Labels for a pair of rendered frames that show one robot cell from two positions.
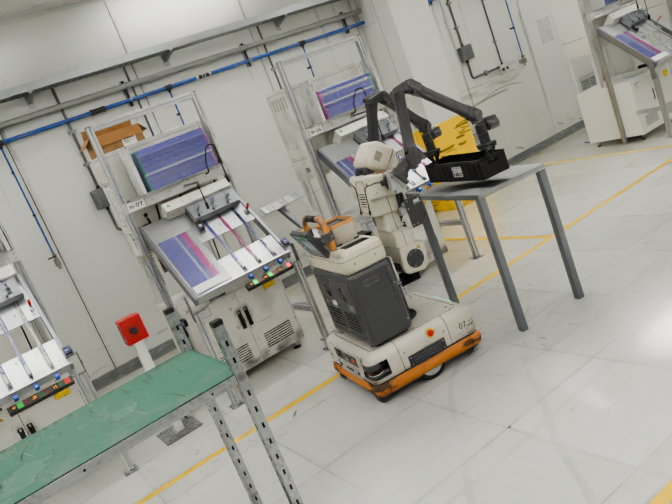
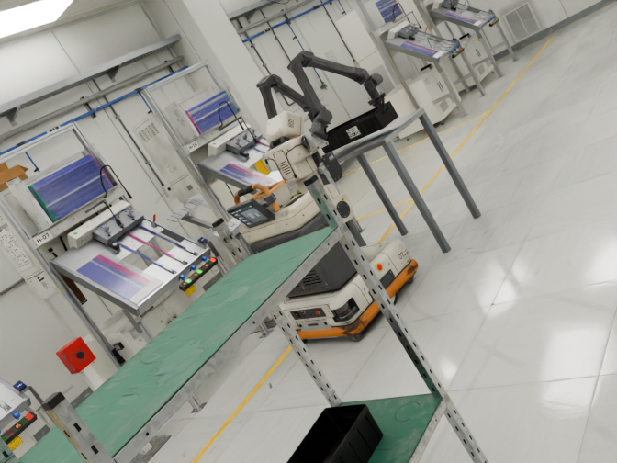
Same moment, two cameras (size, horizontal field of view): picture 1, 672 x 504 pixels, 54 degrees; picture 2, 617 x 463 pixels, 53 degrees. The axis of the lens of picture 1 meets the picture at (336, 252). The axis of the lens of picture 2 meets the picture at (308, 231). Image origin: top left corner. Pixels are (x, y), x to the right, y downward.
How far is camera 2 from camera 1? 97 cm
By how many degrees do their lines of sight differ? 18
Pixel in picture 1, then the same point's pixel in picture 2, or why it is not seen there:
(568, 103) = not seen: hidden behind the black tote
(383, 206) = (305, 167)
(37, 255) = not seen: outside the picture
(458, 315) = (396, 247)
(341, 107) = (209, 122)
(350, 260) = (298, 212)
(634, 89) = (425, 84)
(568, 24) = (359, 43)
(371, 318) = (329, 263)
